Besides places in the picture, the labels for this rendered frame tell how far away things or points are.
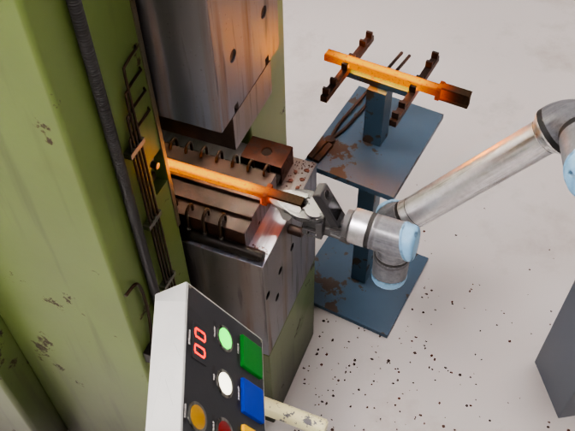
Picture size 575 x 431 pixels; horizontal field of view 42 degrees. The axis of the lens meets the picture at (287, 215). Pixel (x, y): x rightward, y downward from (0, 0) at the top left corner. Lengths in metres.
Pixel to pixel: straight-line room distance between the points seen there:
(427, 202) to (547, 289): 1.24
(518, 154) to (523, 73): 2.16
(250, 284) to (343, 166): 0.54
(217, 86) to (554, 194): 2.18
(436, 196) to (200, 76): 0.72
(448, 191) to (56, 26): 1.04
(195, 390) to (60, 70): 0.61
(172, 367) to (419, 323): 1.59
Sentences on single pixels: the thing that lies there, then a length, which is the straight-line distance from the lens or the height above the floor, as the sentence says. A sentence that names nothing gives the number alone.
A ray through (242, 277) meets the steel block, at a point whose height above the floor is 0.84.
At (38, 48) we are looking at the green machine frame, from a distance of 1.18.
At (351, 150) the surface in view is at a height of 0.77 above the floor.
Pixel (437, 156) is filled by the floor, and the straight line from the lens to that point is 3.41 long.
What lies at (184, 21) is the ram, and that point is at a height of 1.62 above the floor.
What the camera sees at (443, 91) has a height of 1.04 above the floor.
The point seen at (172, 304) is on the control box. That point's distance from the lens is 1.48.
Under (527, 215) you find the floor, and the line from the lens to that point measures 3.26.
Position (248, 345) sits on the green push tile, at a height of 1.03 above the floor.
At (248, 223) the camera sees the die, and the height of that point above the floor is 0.98.
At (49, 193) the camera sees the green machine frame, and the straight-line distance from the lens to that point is 1.46.
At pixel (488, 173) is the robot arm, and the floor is 1.12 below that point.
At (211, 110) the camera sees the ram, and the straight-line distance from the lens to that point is 1.48.
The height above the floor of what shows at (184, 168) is 1.01.
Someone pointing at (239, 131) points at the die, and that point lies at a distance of 1.60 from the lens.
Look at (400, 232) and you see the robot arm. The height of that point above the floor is 1.02.
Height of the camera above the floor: 2.41
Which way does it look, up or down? 51 degrees down
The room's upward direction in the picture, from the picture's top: 2 degrees counter-clockwise
